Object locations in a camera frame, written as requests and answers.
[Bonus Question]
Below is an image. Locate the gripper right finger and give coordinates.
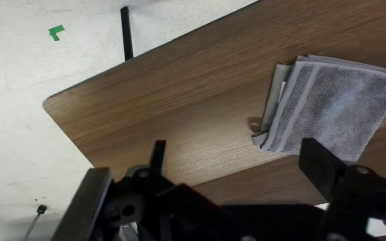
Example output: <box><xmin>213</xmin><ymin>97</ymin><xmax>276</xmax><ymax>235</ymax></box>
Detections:
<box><xmin>298</xmin><ymin>137</ymin><xmax>386</xmax><ymax>241</ymax></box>

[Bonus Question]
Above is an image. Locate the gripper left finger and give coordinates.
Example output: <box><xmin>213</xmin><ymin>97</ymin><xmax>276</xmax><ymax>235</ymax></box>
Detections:
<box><xmin>51</xmin><ymin>140</ymin><xmax>229</xmax><ymax>241</ymax></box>

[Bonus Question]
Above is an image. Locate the grey folded cloth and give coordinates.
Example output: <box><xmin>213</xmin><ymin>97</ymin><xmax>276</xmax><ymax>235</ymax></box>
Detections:
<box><xmin>252</xmin><ymin>55</ymin><xmax>386</xmax><ymax>163</ymax></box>

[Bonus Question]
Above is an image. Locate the stand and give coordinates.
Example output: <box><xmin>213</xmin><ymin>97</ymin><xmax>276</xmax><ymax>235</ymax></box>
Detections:
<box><xmin>0</xmin><ymin>205</ymin><xmax>47</xmax><ymax>241</ymax></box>

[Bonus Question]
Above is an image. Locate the green tape mark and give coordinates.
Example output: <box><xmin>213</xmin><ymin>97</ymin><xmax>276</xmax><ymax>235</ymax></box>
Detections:
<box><xmin>48</xmin><ymin>25</ymin><xmax>65</xmax><ymax>41</ymax></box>

